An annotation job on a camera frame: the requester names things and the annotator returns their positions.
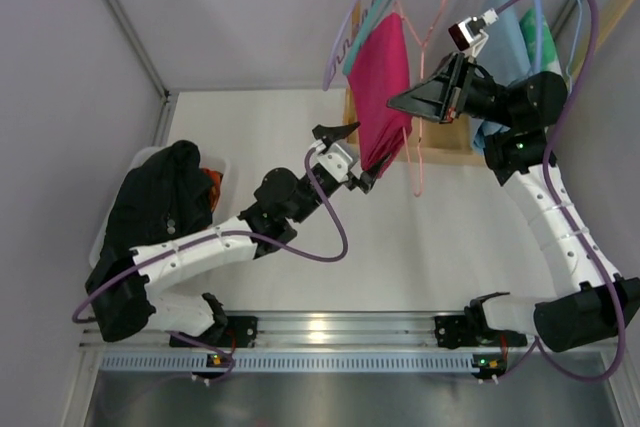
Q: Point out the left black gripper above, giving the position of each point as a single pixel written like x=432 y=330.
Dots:
x=353 y=177

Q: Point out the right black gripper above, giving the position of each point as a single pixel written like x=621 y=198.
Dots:
x=460 y=89

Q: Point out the magenta trousers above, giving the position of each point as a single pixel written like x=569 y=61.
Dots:
x=379 y=73

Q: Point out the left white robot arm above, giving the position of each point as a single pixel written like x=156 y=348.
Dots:
x=143 y=297

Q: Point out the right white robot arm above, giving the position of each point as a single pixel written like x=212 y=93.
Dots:
x=592 y=299

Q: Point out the light blue trousers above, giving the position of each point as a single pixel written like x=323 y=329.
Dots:
x=506 y=59

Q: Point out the lilac plastic hanger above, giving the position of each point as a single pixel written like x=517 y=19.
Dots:
x=332 y=60

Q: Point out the wooden clothes rack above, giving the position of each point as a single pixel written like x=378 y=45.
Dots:
x=448 y=145

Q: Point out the green white garment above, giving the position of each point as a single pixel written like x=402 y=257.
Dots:
x=540 y=46

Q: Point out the white plastic laundry basket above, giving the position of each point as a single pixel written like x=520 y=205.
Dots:
x=221 y=212

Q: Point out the orange patterned garment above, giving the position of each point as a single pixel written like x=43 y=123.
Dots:
x=215 y=191

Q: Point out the black garment in basket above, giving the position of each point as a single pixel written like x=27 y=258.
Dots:
x=165 y=198

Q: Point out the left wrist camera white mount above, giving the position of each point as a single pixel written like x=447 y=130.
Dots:
x=338 y=159

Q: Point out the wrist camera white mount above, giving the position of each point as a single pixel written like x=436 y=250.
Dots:
x=338 y=159
x=469 y=35

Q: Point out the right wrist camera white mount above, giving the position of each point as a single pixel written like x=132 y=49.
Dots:
x=469 y=35

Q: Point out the aluminium mounting rail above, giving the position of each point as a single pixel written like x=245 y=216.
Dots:
x=280 y=330

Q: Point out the perforated grey cable duct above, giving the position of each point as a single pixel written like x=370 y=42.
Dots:
x=280 y=362

